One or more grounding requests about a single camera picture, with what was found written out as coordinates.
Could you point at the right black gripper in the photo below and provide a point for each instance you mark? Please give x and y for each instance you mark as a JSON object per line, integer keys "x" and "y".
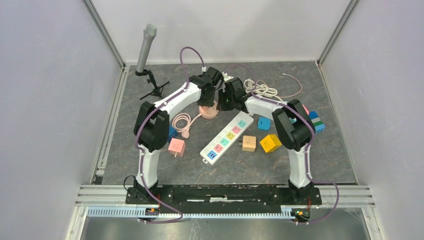
{"x": 222, "y": 94}

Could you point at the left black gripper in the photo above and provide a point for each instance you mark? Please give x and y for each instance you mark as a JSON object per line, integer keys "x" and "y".
{"x": 209, "y": 103}

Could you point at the white multicolour power strip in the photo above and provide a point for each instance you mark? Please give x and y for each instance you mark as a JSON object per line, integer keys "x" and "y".
{"x": 229, "y": 135}

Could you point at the pink round socket hub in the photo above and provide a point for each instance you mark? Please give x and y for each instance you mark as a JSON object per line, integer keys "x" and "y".
{"x": 209, "y": 112}

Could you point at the small blue plug adapter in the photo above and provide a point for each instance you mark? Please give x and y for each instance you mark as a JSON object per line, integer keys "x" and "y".
{"x": 263, "y": 123}

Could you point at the beige cube socket adapter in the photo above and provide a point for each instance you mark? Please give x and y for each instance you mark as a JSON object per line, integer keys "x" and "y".
{"x": 248, "y": 143}

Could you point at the yellow cube socket adapter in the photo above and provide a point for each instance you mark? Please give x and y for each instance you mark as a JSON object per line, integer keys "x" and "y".
{"x": 270, "y": 143}

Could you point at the blue cube socket adapter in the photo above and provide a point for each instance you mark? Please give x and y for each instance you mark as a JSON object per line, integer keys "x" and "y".
{"x": 172, "y": 133}

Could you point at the pink cube socket adapter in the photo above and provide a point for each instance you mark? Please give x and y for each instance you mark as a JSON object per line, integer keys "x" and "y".
{"x": 177, "y": 147}

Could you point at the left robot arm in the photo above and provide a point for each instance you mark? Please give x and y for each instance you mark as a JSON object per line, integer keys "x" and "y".
{"x": 153, "y": 121}

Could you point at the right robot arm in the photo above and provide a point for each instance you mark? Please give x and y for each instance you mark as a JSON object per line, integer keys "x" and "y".
{"x": 295, "y": 130}

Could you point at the grey microphone on stand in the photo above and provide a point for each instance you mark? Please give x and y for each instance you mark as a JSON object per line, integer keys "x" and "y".
{"x": 149, "y": 34}

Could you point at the blue green striped adapter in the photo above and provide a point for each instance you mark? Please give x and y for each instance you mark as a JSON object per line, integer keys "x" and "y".
{"x": 317, "y": 122}

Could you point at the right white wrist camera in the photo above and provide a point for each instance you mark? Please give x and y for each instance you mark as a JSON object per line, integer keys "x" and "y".
{"x": 226, "y": 77}

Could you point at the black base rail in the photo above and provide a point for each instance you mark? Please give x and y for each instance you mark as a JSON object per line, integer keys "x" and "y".
{"x": 221, "y": 199}

